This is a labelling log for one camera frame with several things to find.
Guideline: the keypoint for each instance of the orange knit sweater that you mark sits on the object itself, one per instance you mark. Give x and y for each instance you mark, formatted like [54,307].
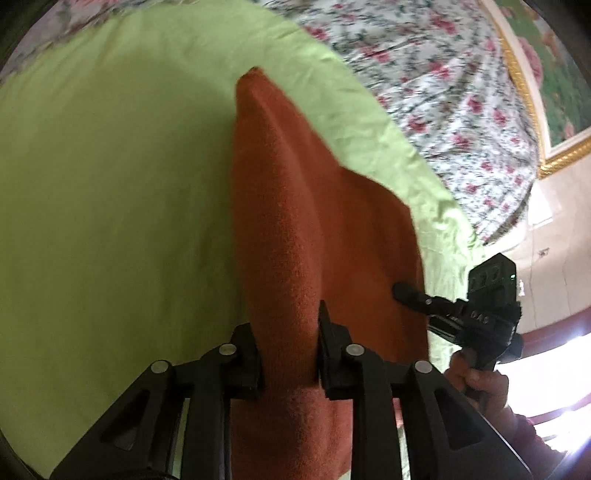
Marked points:
[286,230]

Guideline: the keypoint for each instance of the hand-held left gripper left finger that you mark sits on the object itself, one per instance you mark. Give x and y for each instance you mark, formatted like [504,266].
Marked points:
[244,364]

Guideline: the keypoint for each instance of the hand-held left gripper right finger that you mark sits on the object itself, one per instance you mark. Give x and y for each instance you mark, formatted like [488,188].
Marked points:
[330,355]

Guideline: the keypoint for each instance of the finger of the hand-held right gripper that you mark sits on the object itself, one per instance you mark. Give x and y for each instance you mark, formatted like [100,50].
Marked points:
[420,302]

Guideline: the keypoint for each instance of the white pink floral quilt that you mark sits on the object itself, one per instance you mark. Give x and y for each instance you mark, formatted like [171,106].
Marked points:
[438,92]

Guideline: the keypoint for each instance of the gold framed painting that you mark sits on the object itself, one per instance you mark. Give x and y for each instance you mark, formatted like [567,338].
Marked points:
[554,69]

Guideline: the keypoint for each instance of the green bed sheet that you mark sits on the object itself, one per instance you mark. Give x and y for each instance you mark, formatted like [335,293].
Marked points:
[115,184]

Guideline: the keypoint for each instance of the person's right hand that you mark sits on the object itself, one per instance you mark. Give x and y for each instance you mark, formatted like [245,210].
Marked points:
[487,387]

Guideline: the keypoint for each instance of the person's right forearm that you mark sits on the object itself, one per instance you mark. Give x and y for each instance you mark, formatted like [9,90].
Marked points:
[521,438]

